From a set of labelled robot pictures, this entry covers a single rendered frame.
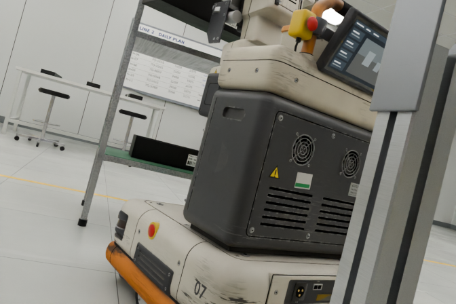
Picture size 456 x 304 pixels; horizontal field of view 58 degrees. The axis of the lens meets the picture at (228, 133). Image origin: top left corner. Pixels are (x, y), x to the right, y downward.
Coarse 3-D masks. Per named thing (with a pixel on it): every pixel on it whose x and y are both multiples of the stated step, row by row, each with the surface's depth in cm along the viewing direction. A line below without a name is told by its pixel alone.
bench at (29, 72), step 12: (24, 72) 501; (36, 72) 481; (72, 84) 496; (12, 96) 478; (24, 96) 540; (120, 96) 511; (156, 108) 545; (12, 120) 479; (60, 132) 495; (156, 132) 530; (108, 144) 513
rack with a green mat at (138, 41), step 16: (128, 32) 234; (128, 48) 193; (144, 48) 219; (160, 48) 207; (176, 48) 199; (128, 64) 193; (176, 64) 245; (192, 64) 230; (208, 64) 217; (112, 96) 232; (112, 112) 192; (96, 160) 191; (112, 160) 193; (128, 160) 195; (144, 160) 210; (96, 176) 191; (80, 224) 190
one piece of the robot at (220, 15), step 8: (232, 0) 151; (240, 0) 153; (216, 8) 153; (224, 8) 150; (232, 8) 152; (216, 16) 153; (224, 16) 149; (232, 16) 146; (240, 16) 148; (216, 24) 151; (224, 24) 148; (208, 32) 155; (216, 32) 150; (240, 32) 153; (208, 40) 154; (216, 40) 149
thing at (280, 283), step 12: (276, 276) 96; (288, 276) 99; (300, 276) 101; (312, 276) 104; (324, 276) 107; (336, 276) 110; (276, 288) 97; (288, 288) 100; (300, 288) 102; (312, 288) 105; (324, 288) 108; (276, 300) 97; (288, 300) 100; (300, 300) 102; (312, 300) 106; (324, 300) 108
